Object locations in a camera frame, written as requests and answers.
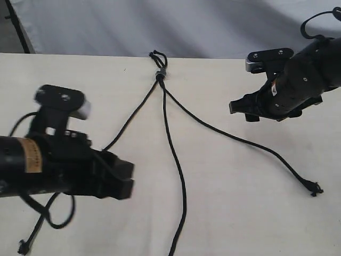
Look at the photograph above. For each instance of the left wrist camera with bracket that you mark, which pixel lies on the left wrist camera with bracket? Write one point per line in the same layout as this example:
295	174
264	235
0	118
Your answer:
57	105

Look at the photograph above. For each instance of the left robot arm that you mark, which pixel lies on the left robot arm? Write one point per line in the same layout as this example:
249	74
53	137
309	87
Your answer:
42	163

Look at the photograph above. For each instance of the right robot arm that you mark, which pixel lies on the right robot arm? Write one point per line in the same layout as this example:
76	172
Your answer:
326	58

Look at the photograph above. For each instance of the black stand pole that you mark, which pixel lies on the black stand pole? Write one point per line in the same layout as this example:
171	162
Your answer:
12	16

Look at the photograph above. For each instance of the white backdrop cloth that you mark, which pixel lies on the white backdrop cloth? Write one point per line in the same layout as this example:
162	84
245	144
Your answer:
184	29

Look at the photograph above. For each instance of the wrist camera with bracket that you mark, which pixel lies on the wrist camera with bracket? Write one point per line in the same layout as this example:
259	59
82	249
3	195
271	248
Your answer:
270	62
57	105

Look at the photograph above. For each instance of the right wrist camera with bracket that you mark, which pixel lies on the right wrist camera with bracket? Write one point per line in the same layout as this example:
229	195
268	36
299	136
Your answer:
270	62

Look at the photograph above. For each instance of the grey tape around black cables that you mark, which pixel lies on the grey tape around black cables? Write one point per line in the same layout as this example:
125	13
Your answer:
161	73

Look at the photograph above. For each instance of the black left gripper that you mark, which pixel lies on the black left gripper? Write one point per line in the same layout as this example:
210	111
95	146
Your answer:
69	165

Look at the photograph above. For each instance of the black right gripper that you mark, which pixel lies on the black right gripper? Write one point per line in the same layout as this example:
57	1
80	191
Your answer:
299	81

